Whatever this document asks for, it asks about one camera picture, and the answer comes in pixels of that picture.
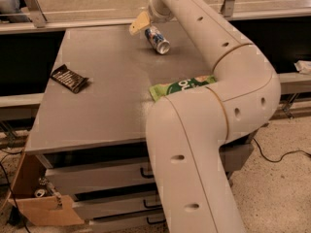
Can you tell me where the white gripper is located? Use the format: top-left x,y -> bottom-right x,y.
129,0 -> 174,35

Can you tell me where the black floor cable left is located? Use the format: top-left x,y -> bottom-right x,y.
0,148 -> 32,233

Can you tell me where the black drawer handle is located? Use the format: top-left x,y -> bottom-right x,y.
140,168 -> 155,179
143,199 -> 162,209
146,216 -> 166,225

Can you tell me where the middle grey drawer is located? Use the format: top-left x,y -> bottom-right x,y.
72,191 -> 161,219

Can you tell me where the blue silver redbull can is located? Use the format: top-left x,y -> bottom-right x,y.
145,26 -> 170,54

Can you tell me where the black top drawer handle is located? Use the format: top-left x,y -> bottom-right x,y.
140,168 -> 155,179

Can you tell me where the grey drawer cabinet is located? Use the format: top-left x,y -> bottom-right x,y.
24,18 -> 260,233

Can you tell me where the black bottom drawer handle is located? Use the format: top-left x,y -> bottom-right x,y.
146,216 -> 166,225

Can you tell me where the top grey drawer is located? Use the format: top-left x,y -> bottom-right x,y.
45,143 -> 161,200

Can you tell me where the dark brown snack wrapper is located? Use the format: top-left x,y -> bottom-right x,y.
51,64 -> 88,94

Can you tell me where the brown cardboard box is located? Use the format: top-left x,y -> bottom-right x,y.
8,153 -> 85,226

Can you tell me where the black middle drawer handle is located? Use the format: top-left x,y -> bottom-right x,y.
143,199 -> 162,209

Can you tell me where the bottom grey drawer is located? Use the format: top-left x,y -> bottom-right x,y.
89,213 -> 164,233

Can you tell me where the black floor cable right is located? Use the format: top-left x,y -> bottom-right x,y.
252,137 -> 311,164

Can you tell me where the small can in box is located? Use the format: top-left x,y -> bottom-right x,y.
34,188 -> 47,198

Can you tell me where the white crumpled paper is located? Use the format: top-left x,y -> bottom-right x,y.
294,60 -> 311,75

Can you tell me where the green snack pouch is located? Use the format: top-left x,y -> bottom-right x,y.
149,76 -> 216,102

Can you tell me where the grey drawer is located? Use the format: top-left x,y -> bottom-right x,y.
72,191 -> 161,219
45,143 -> 161,200
89,213 -> 164,233

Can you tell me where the person in blue jeans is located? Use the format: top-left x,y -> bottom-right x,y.
0,0 -> 30,23

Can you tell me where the metal bench bracket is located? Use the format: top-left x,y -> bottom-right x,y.
282,93 -> 299,118

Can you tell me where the left metal railing post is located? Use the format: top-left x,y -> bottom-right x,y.
24,0 -> 47,28

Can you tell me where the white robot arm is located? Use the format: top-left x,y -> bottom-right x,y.
146,0 -> 281,233

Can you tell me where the black floor cable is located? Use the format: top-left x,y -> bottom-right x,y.
252,137 -> 311,164
0,148 -> 32,233

